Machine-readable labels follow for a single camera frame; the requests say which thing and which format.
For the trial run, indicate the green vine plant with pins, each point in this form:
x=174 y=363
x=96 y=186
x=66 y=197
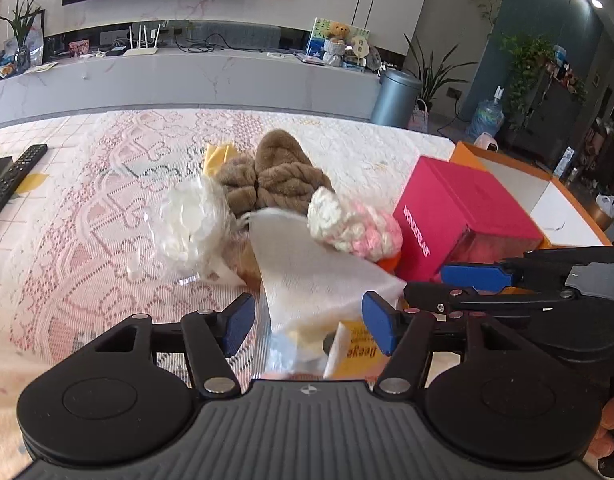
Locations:
x=527 y=65

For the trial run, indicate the pink white crochet toy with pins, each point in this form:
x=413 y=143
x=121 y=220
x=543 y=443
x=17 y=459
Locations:
x=347 y=225

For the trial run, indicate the white router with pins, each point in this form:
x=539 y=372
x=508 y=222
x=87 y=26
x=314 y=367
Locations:
x=141 y=50

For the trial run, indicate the woven bag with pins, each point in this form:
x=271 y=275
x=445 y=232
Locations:
x=418 y=120

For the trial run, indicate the black remote control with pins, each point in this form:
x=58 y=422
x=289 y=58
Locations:
x=12 y=180

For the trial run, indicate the large brown fluffy slipper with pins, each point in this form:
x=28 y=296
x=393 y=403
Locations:
x=287 y=170

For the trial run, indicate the yellow packet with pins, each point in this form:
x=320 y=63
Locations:
x=359 y=355

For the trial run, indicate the dark cabinet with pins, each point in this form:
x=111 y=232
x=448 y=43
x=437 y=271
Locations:
x=557 y=115

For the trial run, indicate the lace tablecloth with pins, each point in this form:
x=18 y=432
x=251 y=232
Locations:
x=87 y=235

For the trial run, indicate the white plastic bag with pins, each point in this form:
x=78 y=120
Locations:
x=606 y=205

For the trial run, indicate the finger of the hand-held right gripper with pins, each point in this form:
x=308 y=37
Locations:
x=474 y=276
x=467 y=302

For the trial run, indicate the orange cardboard box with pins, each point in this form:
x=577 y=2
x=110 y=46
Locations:
x=507 y=180

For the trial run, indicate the white cloth pouch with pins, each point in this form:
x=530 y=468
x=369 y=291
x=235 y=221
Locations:
x=307 y=270

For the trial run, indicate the yellow cloth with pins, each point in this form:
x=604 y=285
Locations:
x=219 y=157

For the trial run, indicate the round paper fan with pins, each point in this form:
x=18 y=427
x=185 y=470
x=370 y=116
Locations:
x=363 y=48

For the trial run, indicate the grey trash can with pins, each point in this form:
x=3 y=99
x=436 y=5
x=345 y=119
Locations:
x=394 y=100

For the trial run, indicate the clear plastic bag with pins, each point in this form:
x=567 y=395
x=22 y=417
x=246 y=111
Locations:
x=187 y=225

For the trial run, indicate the orange crochet fruit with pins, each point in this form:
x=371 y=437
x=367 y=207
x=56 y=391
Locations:
x=388 y=262

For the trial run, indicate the small photo frame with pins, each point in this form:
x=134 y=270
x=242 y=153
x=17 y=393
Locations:
x=79 y=48

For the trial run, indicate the plant in glass vase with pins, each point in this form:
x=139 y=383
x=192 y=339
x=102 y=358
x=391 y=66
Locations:
x=21 y=35

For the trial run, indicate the pink heater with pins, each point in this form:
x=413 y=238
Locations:
x=486 y=142

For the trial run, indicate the pink box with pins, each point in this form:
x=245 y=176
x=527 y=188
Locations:
x=447 y=210

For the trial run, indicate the grey television console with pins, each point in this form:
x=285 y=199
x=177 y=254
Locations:
x=187 y=82

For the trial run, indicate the blue water jug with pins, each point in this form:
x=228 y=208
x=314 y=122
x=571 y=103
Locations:
x=484 y=120

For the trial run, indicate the long-leaf potted plant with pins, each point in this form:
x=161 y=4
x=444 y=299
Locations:
x=434 y=77

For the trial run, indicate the picture board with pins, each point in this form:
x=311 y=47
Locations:
x=314 y=40

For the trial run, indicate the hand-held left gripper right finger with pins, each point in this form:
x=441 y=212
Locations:
x=377 y=322

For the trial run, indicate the teddy bear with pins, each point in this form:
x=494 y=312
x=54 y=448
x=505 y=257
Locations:
x=337 y=37

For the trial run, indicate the small brown fluffy slipper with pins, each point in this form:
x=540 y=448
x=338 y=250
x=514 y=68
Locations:
x=237 y=185

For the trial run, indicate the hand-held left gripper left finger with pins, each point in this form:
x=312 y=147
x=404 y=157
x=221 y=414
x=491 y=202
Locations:
x=239 y=322

